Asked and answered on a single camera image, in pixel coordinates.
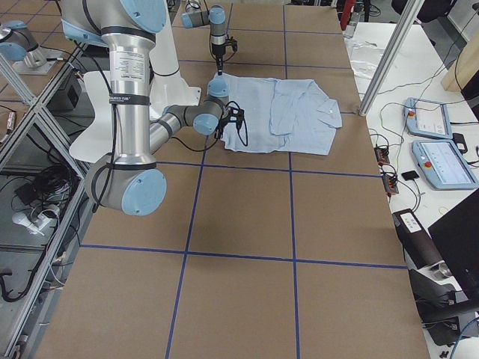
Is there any blue teach pendant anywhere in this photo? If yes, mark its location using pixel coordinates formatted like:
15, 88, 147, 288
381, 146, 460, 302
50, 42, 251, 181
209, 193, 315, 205
403, 97, 453, 139
411, 139, 478, 190

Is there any white moulded chair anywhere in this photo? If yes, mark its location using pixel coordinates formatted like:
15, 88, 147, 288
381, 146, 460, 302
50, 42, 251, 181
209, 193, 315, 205
68, 70, 117, 165

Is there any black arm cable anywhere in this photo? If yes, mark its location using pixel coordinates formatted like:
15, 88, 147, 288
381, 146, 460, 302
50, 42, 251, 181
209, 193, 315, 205
170, 100, 250, 153

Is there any upper blue teach pendant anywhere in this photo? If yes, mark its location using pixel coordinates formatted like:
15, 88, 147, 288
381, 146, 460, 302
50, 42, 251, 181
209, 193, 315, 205
403, 97, 453, 139

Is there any lower blue teach pendant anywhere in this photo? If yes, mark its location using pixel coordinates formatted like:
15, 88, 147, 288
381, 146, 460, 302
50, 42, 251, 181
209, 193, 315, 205
411, 139, 478, 190

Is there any white power strip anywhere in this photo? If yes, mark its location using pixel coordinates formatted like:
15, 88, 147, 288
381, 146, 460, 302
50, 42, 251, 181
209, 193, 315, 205
12, 209, 59, 236

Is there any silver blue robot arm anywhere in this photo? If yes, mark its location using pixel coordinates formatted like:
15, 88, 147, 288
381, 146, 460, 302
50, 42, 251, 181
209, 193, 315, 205
181, 1, 238, 76
61, 1, 246, 215

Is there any clear plastic bottle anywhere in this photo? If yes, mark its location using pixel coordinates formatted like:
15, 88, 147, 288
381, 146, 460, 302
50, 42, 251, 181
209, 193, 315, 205
344, 12, 360, 38

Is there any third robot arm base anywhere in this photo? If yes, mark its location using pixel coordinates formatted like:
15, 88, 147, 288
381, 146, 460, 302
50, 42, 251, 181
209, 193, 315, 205
1, 20, 61, 75

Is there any light blue button-up shirt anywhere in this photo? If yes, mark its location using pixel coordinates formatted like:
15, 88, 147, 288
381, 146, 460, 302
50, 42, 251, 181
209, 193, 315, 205
215, 73, 343, 156

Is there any upper orange circuit board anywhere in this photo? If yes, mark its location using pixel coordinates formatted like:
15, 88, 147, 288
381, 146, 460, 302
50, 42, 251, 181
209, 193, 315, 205
374, 146, 390, 165

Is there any lower orange circuit board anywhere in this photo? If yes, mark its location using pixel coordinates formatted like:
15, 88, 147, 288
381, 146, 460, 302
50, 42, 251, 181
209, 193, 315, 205
382, 174, 399, 197

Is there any black monitor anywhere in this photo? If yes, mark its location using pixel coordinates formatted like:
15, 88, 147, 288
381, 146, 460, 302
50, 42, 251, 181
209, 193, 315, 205
429, 191, 478, 299

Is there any orange circuit board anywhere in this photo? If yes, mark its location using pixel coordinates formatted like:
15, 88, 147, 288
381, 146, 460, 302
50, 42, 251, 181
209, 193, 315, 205
374, 146, 390, 165
382, 174, 399, 197

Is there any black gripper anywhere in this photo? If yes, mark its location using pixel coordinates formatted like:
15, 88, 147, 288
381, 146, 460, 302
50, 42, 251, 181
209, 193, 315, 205
214, 107, 245, 139
211, 35, 238, 76

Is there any grey aluminium frame post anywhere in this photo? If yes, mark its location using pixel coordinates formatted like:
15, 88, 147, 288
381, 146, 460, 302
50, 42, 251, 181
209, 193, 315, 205
359, 0, 424, 116

